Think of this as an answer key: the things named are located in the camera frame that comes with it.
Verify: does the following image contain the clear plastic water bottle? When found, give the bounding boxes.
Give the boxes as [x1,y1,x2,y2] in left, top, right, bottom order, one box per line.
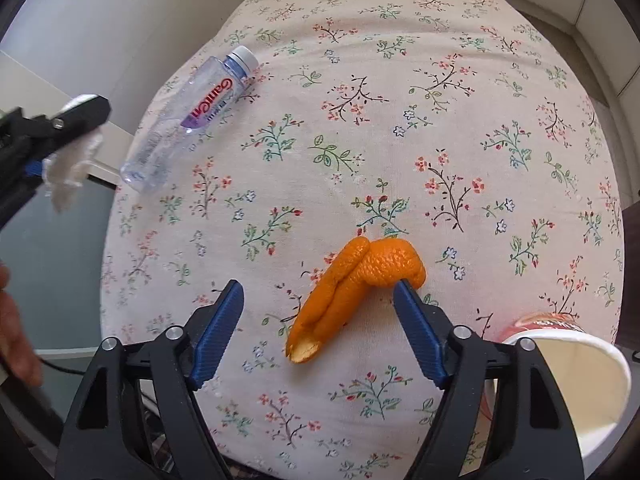
[120,46,260,195]

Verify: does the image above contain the orange peel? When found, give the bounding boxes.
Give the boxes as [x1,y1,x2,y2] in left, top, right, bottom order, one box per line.
[285,236,427,365]

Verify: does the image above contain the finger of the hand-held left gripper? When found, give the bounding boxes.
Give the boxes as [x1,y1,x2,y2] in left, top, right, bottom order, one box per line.
[0,95,112,162]
[0,159,51,232]

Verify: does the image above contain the paper cup with red outside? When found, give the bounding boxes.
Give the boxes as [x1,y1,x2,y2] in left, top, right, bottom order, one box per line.
[480,312,633,480]

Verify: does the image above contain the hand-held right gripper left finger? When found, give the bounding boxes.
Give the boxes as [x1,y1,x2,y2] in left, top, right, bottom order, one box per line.
[55,280,246,480]

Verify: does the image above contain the person's left hand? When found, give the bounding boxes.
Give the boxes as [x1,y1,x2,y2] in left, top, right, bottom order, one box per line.
[0,265,44,389]

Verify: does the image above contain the floral tablecloth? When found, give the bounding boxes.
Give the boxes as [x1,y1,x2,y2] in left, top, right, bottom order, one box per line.
[100,0,627,480]

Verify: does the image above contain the black cable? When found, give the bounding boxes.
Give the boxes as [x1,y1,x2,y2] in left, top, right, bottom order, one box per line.
[39,356,87,376]

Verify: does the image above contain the white tissue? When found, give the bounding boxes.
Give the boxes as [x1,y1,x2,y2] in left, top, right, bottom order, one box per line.
[42,94,106,213]

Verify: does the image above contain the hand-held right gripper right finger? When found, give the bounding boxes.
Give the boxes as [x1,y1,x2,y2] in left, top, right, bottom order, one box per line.
[392,280,586,480]

